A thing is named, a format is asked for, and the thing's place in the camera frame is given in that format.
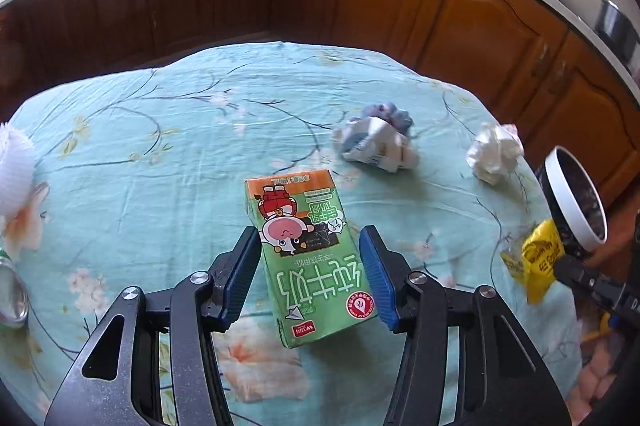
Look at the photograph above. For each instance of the crumpled white tissue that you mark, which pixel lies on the crumpled white tissue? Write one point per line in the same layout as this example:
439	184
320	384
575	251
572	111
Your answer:
492	153

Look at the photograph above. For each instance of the yellow snack wrapper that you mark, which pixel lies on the yellow snack wrapper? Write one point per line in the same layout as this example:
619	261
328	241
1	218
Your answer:
540	256

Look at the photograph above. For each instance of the steel pot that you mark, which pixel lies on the steel pot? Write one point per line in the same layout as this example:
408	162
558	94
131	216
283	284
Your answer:
617	26

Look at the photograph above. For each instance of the green milk carton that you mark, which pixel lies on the green milk carton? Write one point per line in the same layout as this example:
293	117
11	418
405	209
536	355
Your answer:
310	281

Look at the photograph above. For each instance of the crumpled blue white paper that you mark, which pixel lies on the crumpled blue white paper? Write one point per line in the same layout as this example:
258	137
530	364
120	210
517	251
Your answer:
375	146

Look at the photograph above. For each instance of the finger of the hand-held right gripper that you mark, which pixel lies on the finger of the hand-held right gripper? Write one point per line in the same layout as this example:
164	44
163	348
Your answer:
585	276

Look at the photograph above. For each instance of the black bin with white rim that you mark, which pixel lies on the black bin with white rim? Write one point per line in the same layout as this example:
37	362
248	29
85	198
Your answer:
580	201

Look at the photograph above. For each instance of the green drink can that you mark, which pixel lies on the green drink can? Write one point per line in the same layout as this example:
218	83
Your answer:
12	296

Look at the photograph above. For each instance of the small white foam fruit net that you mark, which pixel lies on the small white foam fruit net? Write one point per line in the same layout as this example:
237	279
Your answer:
15	171

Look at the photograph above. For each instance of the teal floral tablecloth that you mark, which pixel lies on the teal floral tablecloth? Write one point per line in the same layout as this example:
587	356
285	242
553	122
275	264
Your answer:
150	146

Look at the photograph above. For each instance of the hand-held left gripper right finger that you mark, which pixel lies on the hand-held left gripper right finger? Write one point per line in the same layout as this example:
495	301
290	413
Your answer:
380	276

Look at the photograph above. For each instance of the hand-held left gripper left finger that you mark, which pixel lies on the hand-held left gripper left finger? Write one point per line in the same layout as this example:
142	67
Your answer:
240	276

